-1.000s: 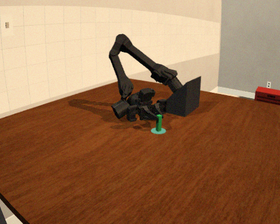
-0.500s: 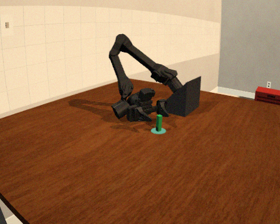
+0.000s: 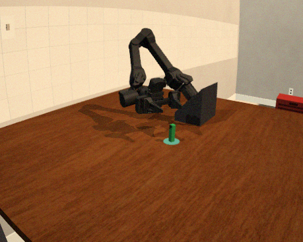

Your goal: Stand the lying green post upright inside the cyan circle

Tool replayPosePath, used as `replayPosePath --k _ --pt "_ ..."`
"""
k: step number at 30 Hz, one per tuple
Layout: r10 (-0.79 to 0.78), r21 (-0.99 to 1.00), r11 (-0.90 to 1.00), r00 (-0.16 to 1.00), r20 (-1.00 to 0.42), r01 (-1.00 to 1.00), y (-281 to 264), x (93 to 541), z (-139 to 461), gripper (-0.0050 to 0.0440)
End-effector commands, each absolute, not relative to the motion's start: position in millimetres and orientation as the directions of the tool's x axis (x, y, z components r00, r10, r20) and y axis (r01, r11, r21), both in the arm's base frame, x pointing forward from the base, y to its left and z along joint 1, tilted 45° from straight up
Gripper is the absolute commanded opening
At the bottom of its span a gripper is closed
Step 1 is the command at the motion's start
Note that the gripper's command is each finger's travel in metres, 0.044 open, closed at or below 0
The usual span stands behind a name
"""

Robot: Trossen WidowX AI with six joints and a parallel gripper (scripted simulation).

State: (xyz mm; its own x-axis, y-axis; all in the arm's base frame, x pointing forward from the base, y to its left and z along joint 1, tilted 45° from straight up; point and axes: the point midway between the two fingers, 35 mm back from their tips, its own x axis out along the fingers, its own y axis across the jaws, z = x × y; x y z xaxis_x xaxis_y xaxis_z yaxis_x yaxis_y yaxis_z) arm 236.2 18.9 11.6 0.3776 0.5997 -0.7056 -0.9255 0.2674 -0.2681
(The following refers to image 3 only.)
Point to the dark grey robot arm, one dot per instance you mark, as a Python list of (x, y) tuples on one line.
[(174, 77)]

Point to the cyan circle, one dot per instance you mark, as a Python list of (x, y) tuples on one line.
[(171, 143)]

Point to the green rectangular post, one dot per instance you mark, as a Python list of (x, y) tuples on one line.
[(172, 132)]

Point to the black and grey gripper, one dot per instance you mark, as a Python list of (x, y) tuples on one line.
[(153, 104)]

